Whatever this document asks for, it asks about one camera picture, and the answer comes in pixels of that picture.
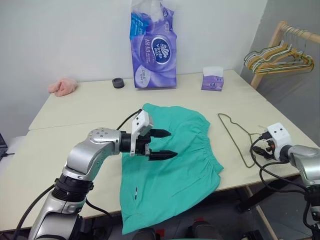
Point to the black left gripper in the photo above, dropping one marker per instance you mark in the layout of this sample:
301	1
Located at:
143	143

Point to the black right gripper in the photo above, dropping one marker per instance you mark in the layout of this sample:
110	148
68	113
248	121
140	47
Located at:
269	147

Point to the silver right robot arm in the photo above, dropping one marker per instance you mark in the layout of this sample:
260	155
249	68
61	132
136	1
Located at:
303	165

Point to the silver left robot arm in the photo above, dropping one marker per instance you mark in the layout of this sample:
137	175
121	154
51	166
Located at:
82	155

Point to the green shorts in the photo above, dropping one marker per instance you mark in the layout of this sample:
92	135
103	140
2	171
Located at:
170	165

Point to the black table leg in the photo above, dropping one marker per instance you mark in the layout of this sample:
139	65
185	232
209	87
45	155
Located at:
265	195

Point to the wooden table brace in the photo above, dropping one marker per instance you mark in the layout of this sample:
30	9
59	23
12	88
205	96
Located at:
262	215

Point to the black round dish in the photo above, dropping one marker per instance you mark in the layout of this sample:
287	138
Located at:
118	83

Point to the small purple tissue pack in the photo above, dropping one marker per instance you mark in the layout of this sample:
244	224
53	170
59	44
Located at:
212	80

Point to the dark rounded shape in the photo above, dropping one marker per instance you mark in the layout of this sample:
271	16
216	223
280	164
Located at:
205	228
148	234

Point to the large purple tissue pack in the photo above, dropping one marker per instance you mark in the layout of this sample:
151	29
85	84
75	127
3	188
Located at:
153	50

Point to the wooden clothes rack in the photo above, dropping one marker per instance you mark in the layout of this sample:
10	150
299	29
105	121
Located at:
272	50

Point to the pink fluffy cloth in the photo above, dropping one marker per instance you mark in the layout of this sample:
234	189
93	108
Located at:
62	86

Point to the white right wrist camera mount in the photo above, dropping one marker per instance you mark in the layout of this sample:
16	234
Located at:
279	136

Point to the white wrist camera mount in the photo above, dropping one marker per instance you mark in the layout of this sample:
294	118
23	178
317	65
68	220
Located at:
142	122
279	136

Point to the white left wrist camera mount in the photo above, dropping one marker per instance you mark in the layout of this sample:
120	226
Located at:
142	122

